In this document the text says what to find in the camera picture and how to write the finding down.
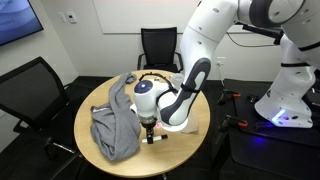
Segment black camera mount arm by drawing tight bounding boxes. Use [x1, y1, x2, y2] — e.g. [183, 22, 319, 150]
[234, 21, 285, 46]

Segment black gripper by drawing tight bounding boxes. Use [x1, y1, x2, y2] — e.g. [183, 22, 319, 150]
[140, 120, 158, 145]

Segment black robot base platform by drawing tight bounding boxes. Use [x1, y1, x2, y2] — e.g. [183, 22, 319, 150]
[212, 78, 320, 180]

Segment small black knob on platform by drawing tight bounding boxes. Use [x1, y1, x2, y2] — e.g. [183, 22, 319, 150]
[246, 94, 261, 104]

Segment orange black bar clamp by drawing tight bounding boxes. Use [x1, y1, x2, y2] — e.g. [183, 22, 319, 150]
[217, 88, 242, 105]
[221, 114, 250, 135]

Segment white outlet cable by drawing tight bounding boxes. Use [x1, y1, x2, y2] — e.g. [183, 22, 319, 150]
[219, 64, 226, 88]

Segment white wall thermostat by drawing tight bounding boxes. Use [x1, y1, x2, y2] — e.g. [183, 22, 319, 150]
[66, 11, 79, 25]

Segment white marker with black cap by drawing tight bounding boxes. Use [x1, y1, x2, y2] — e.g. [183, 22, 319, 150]
[141, 134, 169, 145]

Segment white wall power outlet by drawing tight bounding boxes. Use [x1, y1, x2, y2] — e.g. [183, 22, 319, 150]
[216, 56, 227, 67]

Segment wall mounted display screen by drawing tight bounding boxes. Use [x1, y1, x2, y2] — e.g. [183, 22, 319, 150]
[0, 0, 45, 47]

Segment black cable on arm wrist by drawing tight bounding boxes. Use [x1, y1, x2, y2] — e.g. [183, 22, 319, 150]
[138, 71, 180, 102]

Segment white light switch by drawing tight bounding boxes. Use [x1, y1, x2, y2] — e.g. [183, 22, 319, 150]
[56, 11, 67, 24]

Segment grey hooded sweatshirt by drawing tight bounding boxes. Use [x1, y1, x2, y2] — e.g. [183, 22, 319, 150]
[89, 72, 142, 162]

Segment black office chair with armrests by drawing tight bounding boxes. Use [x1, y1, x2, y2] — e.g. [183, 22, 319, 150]
[136, 26, 185, 74]

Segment thin black hanging cable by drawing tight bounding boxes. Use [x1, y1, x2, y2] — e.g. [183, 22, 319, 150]
[226, 31, 278, 49]

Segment black mesh office chair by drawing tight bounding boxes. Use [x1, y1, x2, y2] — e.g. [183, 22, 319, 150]
[0, 56, 85, 180]

